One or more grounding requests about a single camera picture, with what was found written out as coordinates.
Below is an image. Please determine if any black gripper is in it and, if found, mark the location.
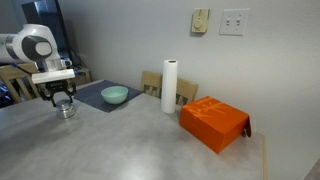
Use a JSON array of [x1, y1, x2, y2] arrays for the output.
[[39, 80, 76, 107]]

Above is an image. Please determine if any orange cardboard box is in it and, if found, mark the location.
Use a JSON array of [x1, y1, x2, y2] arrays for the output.
[[180, 96, 252, 153]]

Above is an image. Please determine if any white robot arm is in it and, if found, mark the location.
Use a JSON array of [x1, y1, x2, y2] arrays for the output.
[[0, 24, 76, 107]]

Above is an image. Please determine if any wooden chair at left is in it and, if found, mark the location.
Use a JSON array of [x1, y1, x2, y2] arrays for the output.
[[0, 63, 39, 103]]

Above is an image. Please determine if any white paper towel roll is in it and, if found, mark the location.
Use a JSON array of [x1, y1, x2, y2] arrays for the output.
[[161, 60, 178, 113]]

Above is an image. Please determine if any teal ceramic bowl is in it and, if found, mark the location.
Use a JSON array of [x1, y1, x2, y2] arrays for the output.
[[101, 86, 129, 104]]

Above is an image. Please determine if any silver round lid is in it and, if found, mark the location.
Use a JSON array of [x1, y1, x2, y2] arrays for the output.
[[56, 99, 72, 108]]

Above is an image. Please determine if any white double light switch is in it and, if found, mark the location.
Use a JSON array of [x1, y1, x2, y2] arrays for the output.
[[219, 8, 250, 36]]

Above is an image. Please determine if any beige wall thermostat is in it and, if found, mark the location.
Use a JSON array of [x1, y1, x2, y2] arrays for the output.
[[191, 9, 210, 33]]

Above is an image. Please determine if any dark blue cloth mat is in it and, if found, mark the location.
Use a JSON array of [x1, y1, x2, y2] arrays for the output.
[[74, 80, 141, 112]]

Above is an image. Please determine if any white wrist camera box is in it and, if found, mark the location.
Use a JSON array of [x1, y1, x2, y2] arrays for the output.
[[31, 69, 75, 84]]

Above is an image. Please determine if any wooden chair behind table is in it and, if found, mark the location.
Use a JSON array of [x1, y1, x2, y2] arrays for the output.
[[141, 71, 198, 106]]

